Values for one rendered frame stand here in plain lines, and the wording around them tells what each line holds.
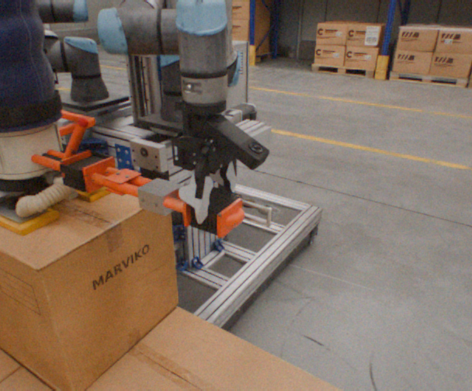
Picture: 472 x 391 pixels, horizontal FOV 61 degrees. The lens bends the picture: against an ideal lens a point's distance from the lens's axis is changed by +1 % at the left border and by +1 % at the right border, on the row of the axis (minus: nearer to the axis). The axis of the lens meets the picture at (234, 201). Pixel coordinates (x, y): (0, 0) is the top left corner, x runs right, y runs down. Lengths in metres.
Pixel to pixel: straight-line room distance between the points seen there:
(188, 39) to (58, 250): 0.53
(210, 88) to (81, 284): 0.56
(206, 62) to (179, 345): 0.83
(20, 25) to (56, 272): 0.53
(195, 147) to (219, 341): 0.69
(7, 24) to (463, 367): 2.02
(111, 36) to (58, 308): 0.57
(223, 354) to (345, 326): 1.02
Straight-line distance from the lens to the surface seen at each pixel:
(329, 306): 2.18
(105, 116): 1.80
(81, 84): 1.76
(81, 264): 0.97
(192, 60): 0.65
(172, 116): 1.41
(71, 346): 1.06
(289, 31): 9.98
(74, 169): 0.93
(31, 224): 1.03
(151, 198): 0.81
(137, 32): 0.75
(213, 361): 1.18
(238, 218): 0.72
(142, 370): 1.18
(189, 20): 0.64
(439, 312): 2.34
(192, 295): 1.88
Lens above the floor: 1.44
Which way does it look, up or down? 28 degrees down
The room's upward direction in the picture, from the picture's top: straight up
